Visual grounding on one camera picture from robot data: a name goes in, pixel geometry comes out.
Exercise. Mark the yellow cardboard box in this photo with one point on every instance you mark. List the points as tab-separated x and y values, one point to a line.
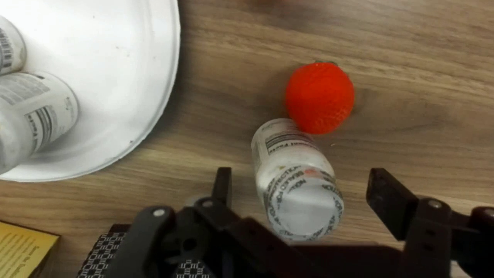
23	249

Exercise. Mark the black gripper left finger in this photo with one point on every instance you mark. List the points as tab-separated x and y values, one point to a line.
216	248

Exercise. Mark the small white plastic bottle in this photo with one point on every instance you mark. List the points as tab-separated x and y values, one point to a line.
36	118

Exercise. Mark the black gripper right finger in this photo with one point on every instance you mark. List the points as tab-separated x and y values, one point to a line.
437	241

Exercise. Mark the white paper plate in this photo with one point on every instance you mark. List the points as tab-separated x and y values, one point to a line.
117	62

